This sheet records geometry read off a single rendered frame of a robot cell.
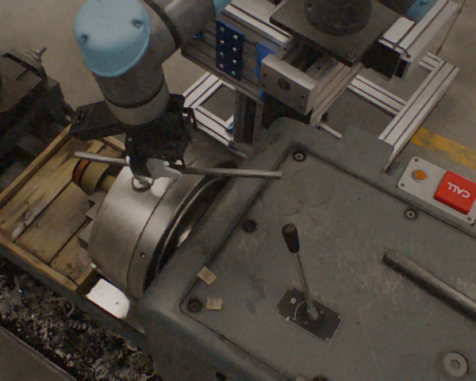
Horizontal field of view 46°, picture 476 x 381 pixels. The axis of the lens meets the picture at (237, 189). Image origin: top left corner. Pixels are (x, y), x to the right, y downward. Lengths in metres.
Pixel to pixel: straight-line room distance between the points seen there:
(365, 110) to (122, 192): 1.64
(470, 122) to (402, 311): 2.05
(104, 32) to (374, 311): 0.54
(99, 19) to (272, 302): 0.47
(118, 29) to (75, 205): 0.84
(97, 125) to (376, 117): 1.81
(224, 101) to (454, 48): 1.32
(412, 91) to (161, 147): 1.94
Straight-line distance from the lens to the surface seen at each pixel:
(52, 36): 3.06
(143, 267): 0.97
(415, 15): 1.17
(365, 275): 0.88
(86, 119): 0.79
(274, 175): 0.82
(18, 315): 1.64
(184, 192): 0.94
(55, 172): 1.43
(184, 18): 0.63
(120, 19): 0.59
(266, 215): 0.90
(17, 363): 2.22
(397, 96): 2.54
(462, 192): 0.99
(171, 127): 0.72
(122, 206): 0.96
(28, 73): 1.54
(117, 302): 1.27
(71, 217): 1.36
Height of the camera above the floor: 2.04
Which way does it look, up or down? 59 degrees down
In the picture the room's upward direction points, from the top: 4 degrees clockwise
